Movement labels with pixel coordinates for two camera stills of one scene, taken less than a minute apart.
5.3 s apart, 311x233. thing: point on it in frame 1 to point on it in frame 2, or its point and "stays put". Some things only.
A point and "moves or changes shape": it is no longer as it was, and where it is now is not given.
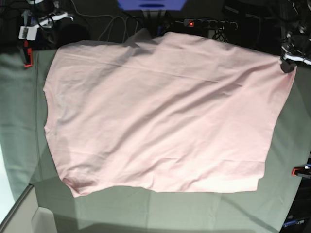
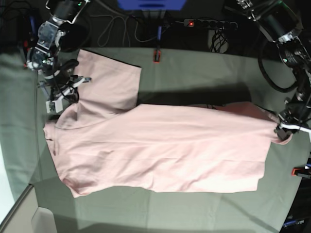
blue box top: (152, 5) stays put
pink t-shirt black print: (162, 111) moves or changes shape
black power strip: (221, 24) stays put
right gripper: (288, 66) to (292, 118)
